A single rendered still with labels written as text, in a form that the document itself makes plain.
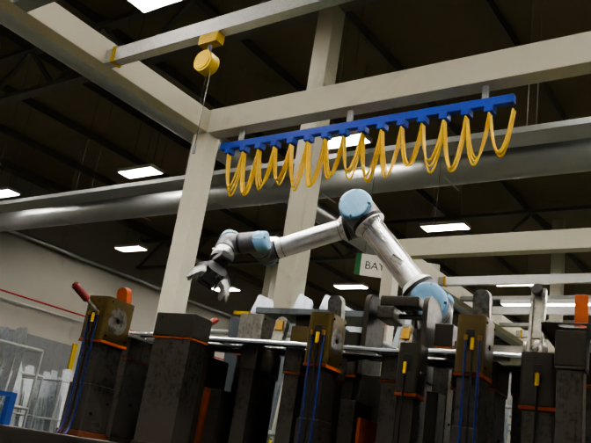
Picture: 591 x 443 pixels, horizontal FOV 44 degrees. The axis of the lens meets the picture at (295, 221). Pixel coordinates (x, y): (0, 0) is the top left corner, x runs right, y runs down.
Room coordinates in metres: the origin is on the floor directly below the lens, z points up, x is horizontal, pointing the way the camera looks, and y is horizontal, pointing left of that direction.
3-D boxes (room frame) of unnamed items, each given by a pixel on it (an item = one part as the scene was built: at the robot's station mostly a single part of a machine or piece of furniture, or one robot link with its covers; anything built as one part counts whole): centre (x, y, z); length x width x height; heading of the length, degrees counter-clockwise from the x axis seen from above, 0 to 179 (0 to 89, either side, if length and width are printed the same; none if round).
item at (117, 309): (1.98, 0.47, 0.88); 0.14 x 0.09 x 0.36; 150
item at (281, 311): (2.27, -0.11, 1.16); 0.37 x 0.14 x 0.02; 60
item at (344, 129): (4.95, -0.29, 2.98); 2.51 x 0.07 x 0.60; 53
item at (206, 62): (4.21, 0.72, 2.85); 0.16 x 0.10 x 0.85; 53
